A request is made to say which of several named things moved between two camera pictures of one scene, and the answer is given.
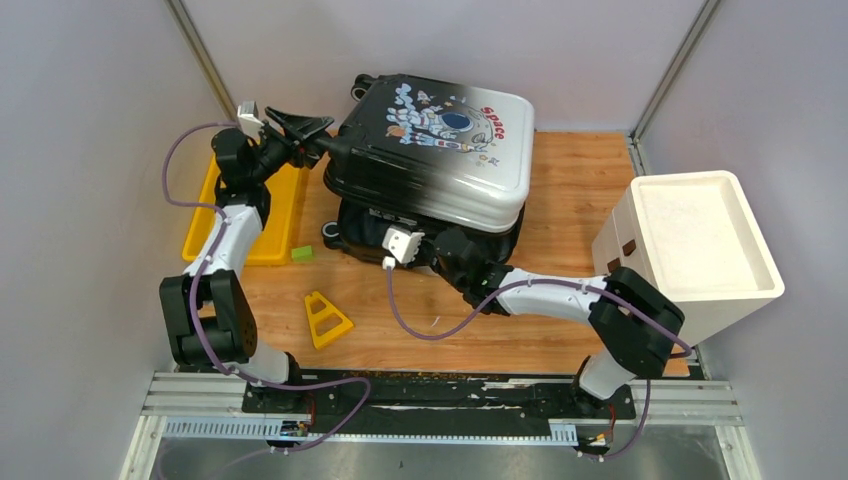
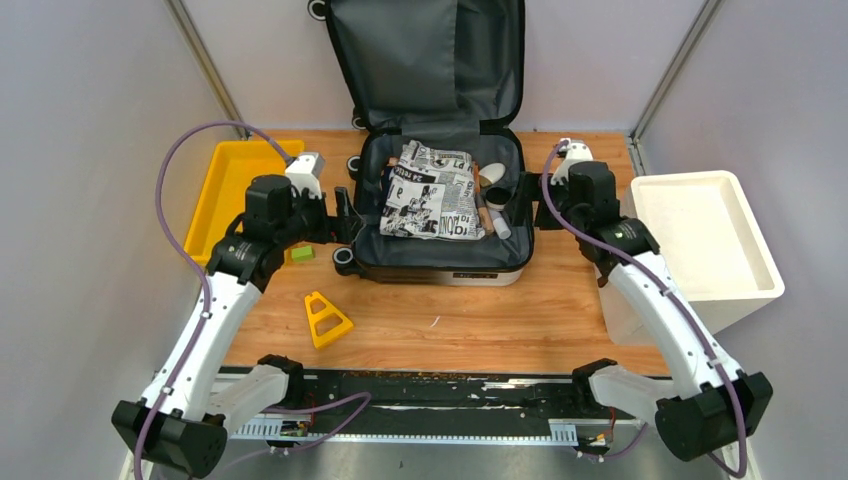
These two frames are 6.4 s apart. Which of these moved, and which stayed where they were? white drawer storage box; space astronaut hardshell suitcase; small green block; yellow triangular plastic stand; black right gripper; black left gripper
Moved: black right gripper; black left gripper; space astronaut hardshell suitcase
Stayed: yellow triangular plastic stand; white drawer storage box; small green block
